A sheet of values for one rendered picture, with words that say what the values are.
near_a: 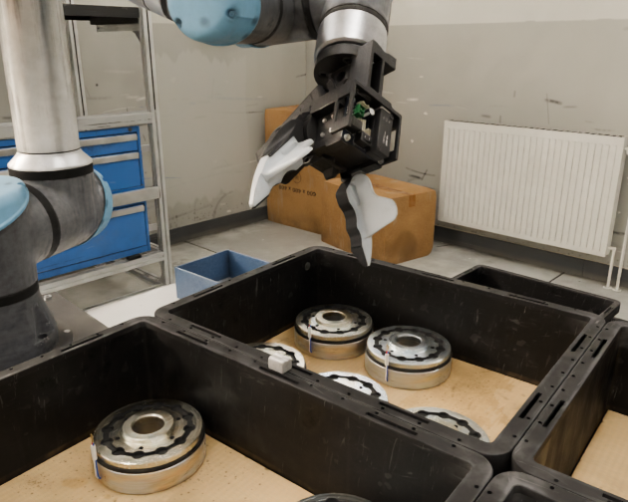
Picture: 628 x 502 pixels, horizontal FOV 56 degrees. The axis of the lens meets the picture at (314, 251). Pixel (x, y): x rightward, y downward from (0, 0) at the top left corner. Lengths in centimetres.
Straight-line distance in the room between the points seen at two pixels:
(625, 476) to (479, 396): 16
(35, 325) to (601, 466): 71
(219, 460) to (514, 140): 304
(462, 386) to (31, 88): 68
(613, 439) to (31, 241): 73
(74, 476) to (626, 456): 52
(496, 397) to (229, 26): 48
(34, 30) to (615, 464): 85
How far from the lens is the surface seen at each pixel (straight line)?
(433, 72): 385
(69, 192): 93
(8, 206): 84
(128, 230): 273
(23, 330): 88
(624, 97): 339
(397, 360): 70
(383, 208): 60
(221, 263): 135
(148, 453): 58
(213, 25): 59
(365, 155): 59
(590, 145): 334
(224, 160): 407
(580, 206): 340
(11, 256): 85
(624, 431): 71
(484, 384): 74
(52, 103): 92
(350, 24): 65
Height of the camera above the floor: 121
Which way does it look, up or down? 19 degrees down
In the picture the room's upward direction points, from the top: straight up
